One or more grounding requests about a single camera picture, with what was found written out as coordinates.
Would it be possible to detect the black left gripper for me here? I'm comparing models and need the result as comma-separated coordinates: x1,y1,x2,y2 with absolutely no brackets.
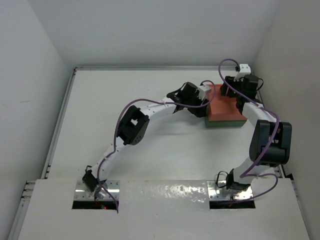
185,91,208,118

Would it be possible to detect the salmon drawer box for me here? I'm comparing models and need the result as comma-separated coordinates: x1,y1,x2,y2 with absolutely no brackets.
207,84,247,122

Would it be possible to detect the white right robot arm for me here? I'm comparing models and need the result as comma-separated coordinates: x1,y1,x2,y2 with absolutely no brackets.
220,74,292,192

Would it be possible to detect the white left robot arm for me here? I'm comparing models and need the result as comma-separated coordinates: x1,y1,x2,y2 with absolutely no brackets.
82,82,212,194

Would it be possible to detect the green drawer box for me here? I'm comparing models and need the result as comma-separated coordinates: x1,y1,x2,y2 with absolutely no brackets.
204,109,248,129

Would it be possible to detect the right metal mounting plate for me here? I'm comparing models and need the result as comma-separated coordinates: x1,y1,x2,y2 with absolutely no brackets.
207,180,253,202

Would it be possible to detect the metal mounting plate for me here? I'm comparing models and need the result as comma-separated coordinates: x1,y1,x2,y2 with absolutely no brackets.
73,180,120,202
207,180,253,202

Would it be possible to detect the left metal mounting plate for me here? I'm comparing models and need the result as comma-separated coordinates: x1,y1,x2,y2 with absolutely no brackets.
73,180,120,202

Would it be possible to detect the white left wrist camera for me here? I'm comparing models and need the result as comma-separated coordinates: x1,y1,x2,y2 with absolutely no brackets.
197,85,212,101

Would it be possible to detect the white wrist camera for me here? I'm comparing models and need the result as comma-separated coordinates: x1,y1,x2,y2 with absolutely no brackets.
197,85,212,101
234,64,252,81

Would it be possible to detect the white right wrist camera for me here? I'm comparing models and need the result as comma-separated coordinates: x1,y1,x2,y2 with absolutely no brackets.
234,64,252,81

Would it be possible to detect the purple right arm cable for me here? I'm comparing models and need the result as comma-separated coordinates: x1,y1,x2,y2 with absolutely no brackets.
218,58,280,202

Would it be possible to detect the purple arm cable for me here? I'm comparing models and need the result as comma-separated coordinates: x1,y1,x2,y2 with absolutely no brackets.
96,79,217,208
218,58,280,202

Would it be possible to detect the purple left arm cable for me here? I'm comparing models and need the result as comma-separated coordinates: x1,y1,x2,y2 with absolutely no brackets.
96,79,217,208

